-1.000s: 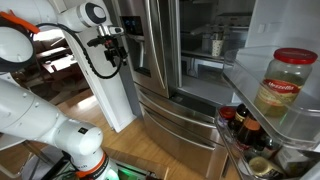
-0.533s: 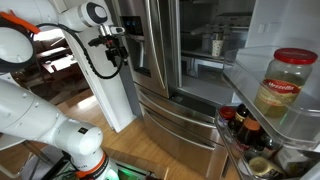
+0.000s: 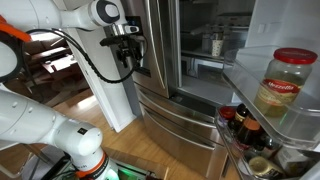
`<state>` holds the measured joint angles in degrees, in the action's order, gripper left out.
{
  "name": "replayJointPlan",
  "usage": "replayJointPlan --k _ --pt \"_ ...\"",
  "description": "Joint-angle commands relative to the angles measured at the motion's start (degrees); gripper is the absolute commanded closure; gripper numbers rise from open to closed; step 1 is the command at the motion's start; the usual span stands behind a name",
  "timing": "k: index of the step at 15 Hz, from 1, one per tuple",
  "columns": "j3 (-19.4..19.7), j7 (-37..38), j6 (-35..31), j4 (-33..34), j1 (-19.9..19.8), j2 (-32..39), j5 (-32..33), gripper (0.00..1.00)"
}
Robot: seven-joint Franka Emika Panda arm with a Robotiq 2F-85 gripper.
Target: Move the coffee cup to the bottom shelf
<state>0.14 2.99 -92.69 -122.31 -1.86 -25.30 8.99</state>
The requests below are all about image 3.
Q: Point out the white lined open fridge door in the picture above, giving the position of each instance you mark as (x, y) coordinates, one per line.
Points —
(283, 20)

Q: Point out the dark glass bottle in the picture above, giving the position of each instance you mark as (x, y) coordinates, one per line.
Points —
(266, 145)

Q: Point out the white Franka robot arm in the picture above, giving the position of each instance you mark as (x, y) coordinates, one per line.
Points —
(26, 120)

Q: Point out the water dispenser panel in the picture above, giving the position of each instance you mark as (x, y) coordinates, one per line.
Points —
(144, 70)

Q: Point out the brown sofa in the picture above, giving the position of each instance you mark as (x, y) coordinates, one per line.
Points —
(50, 50)

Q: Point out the stainless steel freezer drawer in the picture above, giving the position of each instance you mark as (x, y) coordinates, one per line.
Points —
(156, 96)
(186, 156)

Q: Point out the stainless steel refrigerator body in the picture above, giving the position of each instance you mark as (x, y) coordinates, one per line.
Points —
(206, 90)

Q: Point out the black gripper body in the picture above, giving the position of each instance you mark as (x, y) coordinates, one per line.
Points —
(130, 48)

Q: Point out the white dotted coffee cup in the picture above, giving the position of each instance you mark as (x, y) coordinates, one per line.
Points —
(217, 48)

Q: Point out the orange label sauce bottle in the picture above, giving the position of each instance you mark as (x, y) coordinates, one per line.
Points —
(250, 128)

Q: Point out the clear door bin with bottles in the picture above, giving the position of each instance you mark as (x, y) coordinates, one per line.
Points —
(230, 146)

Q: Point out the clear door bin with jar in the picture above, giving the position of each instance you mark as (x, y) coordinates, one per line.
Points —
(296, 130)

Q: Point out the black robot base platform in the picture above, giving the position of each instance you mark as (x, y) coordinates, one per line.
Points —
(133, 173)

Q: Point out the Mezzetta jar with red lid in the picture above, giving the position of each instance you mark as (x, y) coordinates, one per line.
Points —
(283, 86)

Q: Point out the white container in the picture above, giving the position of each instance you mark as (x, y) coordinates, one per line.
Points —
(293, 160)

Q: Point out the dark sauce bottle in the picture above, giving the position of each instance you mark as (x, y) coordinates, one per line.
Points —
(240, 115)

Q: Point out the clear crisper drawer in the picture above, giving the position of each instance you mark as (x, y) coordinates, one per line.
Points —
(210, 70)

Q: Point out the glass fridge shelf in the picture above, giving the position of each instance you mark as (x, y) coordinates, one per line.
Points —
(200, 54)

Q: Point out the wooden coffee table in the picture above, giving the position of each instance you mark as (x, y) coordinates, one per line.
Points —
(63, 63)

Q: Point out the small red lid jar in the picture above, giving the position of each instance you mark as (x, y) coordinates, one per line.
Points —
(226, 113)

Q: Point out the yellow lid jar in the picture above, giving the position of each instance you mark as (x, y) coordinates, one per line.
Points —
(263, 166)

